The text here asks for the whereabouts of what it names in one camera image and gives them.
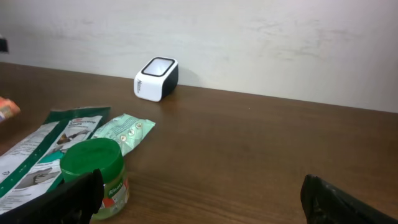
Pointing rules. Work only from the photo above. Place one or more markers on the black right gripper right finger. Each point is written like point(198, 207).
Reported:
point(322, 203)

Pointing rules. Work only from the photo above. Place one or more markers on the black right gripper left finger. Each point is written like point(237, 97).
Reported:
point(72, 202)

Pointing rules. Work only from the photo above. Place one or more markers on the dark green wipes pack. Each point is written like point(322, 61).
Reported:
point(31, 168)

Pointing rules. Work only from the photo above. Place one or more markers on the light green small packet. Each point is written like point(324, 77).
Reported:
point(128, 131)

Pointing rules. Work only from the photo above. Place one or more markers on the orange small packet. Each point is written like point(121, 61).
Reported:
point(8, 109)

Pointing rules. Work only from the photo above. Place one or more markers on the white barcode scanner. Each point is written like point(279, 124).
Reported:
point(157, 79)

